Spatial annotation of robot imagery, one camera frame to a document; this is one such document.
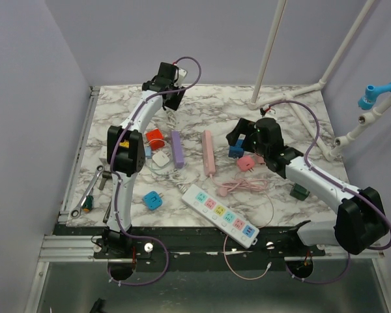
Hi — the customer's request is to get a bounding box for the dark blue cube socket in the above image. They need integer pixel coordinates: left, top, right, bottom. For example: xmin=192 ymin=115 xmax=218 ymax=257
xmin=228 ymin=139 xmax=244 ymax=159

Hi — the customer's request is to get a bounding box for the pink round-edged plug adapter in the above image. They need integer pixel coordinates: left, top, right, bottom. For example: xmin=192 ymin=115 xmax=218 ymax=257
xmin=237 ymin=155 xmax=255 ymax=172

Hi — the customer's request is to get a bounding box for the red cube socket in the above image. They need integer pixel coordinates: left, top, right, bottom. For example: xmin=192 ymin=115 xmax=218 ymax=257
xmin=146 ymin=128 xmax=165 ymax=151

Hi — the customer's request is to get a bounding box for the pink round plug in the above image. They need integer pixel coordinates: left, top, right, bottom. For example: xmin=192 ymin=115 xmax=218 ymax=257
xmin=218 ymin=188 xmax=228 ymax=197

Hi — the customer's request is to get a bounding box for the light blue usb charger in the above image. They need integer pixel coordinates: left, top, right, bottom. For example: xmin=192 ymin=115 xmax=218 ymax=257
xmin=145 ymin=147 xmax=152 ymax=159

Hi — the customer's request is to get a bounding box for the dark green cube socket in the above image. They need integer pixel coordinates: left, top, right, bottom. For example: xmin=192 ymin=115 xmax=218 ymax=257
xmin=289 ymin=183 xmax=310 ymax=201

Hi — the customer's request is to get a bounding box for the yellow cube socket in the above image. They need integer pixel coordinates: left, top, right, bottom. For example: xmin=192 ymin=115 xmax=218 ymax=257
xmin=119 ymin=140 xmax=130 ymax=149

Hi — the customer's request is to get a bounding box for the white power strip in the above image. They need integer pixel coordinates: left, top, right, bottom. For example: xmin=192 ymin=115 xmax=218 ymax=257
xmin=181 ymin=185 xmax=259 ymax=248

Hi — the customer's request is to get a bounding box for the white tiger cube adapter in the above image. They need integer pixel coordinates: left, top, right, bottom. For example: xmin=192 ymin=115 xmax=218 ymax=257
xmin=99 ymin=157 xmax=108 ymax=166

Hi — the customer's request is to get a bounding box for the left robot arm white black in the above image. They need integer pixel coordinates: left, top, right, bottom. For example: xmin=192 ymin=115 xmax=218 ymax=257
xmin=102 ymin=62 xmax=186 ymax=258

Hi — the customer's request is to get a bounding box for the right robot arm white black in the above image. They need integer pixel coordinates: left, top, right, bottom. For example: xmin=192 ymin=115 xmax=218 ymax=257
xmin=226 ymin=117 xmax=388 ymax=256

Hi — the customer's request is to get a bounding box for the purple usb power strip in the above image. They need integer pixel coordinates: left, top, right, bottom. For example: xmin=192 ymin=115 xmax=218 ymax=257
xmin=170 ymin=130 xmax=184 ymax=169

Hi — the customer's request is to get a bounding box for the blue pipe fitting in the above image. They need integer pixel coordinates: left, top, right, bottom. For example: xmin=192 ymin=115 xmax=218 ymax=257
xmin=358 ymin=82 xmax=391 ymax=110

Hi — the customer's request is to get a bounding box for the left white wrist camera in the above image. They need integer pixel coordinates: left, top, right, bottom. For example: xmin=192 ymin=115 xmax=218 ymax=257
xmin=174 ymin=67 xmax=188 ymax=87

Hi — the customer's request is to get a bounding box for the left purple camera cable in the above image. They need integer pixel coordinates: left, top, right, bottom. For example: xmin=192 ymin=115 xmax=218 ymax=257
xmin=109 ymin=57 xmax=203 ymax=288

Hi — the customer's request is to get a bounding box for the thin pink power cord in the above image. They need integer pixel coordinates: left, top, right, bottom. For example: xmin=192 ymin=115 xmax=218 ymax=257
xmin=208 ymin=172 xmax=275 ymax=281

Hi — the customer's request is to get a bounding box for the mint green usb cable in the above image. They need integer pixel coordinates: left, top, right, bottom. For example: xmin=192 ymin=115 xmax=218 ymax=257
xmin=145 ymin=138 xmax=177 ymax=179

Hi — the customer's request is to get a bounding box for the dark metal t-handle key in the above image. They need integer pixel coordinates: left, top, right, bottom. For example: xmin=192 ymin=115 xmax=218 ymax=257
xmin=98 ymin=170 xmax=112 ymax=224

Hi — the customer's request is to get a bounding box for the ratchet wrench green handle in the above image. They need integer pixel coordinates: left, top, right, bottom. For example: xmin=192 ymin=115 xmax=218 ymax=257
xmin=70 ymin=165 xmax=104 ymax=219

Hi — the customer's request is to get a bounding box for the white pvc pipe frame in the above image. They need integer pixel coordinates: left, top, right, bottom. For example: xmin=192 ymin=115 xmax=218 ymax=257
xmin=250 ymin=0 xmax=391 ymax=162

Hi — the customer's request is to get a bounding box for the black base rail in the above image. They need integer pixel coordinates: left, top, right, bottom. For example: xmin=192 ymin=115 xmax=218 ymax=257
xmin=53 ymin=224 xmax=325 ymax=276

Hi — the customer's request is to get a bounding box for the aluminium extrusion rail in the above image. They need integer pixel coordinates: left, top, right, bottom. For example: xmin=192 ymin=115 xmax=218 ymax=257
xmin=38 ymin=235 xmax=94 ymax=262

